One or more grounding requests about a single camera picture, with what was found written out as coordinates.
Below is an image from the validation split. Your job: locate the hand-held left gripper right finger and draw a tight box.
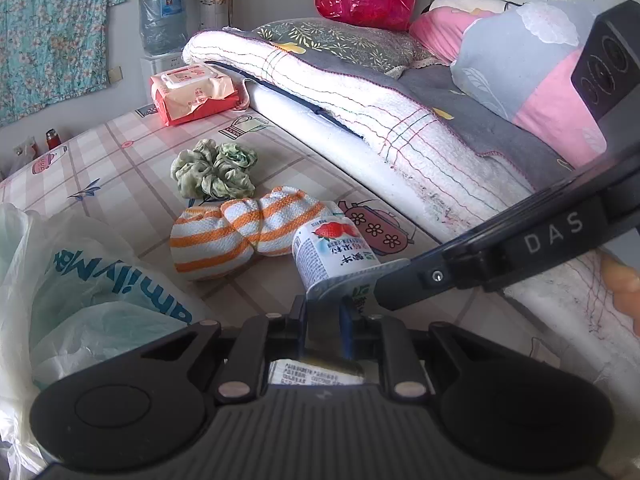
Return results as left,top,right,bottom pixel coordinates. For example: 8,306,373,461
339,296,506,402

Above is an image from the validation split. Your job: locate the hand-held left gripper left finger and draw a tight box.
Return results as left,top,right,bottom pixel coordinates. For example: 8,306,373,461
140,294,308,402

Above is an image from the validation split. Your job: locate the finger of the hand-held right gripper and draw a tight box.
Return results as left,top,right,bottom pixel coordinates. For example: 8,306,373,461
374,247,455,312

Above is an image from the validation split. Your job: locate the orange striped towel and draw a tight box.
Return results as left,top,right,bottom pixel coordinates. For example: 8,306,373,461
170,186,346,282

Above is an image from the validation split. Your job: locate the green scrunchie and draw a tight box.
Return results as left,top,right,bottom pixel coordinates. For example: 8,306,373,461
170,139,258,201

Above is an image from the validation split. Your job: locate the white plastic bag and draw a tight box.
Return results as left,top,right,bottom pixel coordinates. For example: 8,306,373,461
0,202,208,480

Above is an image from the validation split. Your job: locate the grey printed blanket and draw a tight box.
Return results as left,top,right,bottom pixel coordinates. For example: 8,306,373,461
300,50,576,191

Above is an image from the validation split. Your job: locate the grey pink patchwork quilt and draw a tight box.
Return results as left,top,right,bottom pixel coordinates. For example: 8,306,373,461
450,0,608,168

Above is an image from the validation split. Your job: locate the white stitched blanket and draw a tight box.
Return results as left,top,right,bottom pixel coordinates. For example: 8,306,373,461
181,27,640,366

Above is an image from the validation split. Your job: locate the pink pillow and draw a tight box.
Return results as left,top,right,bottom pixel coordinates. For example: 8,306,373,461
409,9,468,66

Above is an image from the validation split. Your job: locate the plaid floral bed sheet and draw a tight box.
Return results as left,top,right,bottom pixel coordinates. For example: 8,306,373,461
0,105,591,411

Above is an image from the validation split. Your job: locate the grey leaf print pillow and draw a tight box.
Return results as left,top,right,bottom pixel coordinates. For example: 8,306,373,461
250,17,436,78

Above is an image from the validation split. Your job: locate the pink wet wipes pack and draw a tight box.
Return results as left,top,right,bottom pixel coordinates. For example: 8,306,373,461
150,64,240,127

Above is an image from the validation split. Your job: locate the white water dispenser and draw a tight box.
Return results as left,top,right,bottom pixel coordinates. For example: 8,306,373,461
140,52,186,81

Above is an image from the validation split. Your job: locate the small clear plastic bag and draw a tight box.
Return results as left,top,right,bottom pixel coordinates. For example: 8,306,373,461
9,140,41,173

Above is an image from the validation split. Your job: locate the rolled floral mat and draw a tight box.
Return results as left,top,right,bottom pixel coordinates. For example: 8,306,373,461
197,0,235,32

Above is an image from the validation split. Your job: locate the blue water jug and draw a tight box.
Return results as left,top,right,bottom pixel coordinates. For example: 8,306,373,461
137,0,188,57

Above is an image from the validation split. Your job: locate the teal floral hanging cloth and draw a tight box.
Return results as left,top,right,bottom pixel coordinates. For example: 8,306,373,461
0,0,126,128

